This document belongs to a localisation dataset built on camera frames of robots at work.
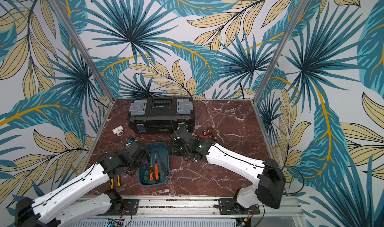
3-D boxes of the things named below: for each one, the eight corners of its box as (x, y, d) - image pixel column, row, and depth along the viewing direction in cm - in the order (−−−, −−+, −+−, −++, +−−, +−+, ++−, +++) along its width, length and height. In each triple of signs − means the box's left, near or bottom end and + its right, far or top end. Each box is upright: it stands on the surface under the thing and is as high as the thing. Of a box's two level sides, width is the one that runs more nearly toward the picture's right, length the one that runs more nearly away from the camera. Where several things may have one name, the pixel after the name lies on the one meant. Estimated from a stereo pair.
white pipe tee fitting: (115, 138, 100) (112, 135, 97) (114, 131, 103) (111, 128, 100) (124, 135, 102) (122, 132, 99) (123, 128, 105) (121, 125, 102)
